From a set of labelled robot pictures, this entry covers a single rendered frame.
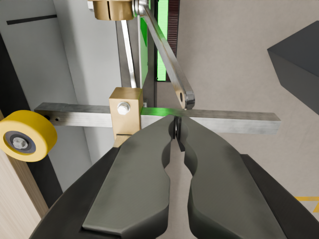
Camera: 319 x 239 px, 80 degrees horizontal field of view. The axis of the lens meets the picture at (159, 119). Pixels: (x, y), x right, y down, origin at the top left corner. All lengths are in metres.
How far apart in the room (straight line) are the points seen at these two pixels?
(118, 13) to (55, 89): 0.32
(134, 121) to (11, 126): 0.18
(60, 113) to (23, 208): 0.22
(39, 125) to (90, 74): 0.27
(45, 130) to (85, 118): 0.07
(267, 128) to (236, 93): 0.92
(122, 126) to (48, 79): 0.23
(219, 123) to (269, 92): 1.03
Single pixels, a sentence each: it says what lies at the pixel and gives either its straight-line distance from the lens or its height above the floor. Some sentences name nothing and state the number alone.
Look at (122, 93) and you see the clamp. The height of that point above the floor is 0.82.
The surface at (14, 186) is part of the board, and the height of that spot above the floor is 0.90.
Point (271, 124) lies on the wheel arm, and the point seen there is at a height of 0.83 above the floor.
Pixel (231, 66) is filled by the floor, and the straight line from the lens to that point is 1.22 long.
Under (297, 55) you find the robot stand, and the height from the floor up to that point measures 0.23.
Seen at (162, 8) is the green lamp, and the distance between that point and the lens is 0.42.
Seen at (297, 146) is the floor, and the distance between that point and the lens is 1.71.
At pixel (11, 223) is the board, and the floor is 0.90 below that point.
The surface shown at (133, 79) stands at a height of 0.71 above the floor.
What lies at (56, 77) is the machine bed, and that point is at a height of 0.69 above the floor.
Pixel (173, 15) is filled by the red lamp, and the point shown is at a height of 0.70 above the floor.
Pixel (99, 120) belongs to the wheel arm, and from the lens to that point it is 0.36.
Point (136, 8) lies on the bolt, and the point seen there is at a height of 0.86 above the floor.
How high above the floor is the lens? 1.12
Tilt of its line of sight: 58 degrees down
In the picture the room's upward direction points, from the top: 174 degrees counter-clockwise
